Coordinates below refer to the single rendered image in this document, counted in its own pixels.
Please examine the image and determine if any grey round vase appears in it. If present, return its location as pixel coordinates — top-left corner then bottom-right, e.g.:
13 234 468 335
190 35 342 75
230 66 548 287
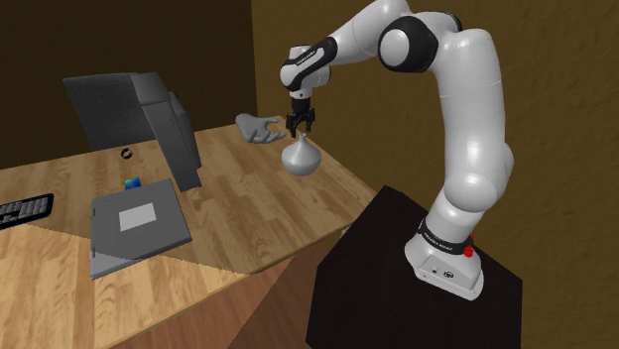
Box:
281 132 322 177

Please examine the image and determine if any grey hand sculpture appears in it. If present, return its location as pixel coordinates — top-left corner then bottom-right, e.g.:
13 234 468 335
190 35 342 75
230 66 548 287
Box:
235 113 288 145

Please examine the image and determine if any wooden desk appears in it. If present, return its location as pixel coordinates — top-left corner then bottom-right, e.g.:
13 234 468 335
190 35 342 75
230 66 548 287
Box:
0 114 378 349

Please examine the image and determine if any grey computer monitor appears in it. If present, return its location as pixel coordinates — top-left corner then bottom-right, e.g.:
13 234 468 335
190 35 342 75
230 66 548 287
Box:
62 71 203 193

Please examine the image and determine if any black robot stand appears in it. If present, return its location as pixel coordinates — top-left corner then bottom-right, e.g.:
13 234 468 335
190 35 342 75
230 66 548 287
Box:
305 184 524 349

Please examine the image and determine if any black keyboard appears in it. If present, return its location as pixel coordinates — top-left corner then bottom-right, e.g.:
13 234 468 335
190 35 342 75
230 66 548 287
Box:
0 192 55 231

